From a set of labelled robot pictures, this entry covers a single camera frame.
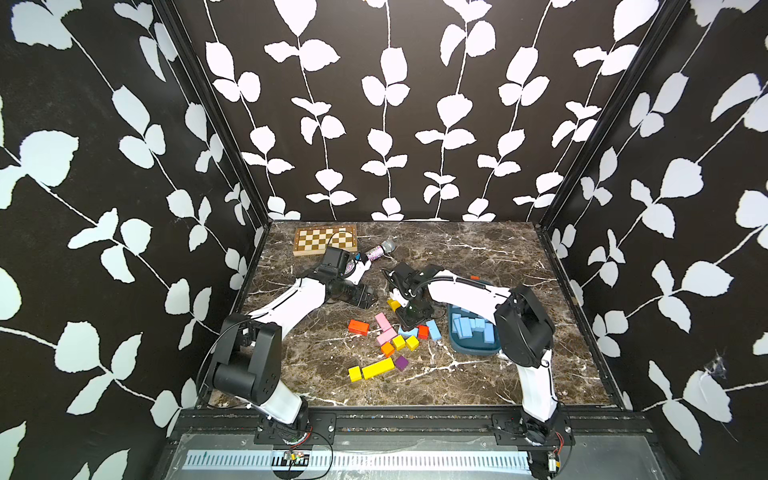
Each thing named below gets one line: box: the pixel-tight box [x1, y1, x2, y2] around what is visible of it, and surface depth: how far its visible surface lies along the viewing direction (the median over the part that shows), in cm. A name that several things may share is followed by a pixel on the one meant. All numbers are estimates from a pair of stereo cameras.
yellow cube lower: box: [392, 335, 406, 351], surface depth 89 cm
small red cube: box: [417, 324, 429, 340], surface depth 92 cm
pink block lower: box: [376, 327, 398, 346], surface depth 91 cm
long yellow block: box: [362, 357, 395, 380], surface depth 85 cm
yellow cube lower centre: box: [405, 336, 420, 351], surface depth 88 cm
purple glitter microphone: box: [367, 240, 396, 261], surface depth 110 cm
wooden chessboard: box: [293, 224, 358, 256], surface depth 114 cm
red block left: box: [348, 319, 370, 336], surface depth 92 cm
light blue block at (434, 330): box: [426, 319, 442, 340], surface depth 92 cm
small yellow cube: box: [348, 365, 362, 383], surface depth 83 cm
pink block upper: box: [375, 312, 392, 332], surface depth 95 cm
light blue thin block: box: [454, 317, 473, 339], surface depth 90 cm
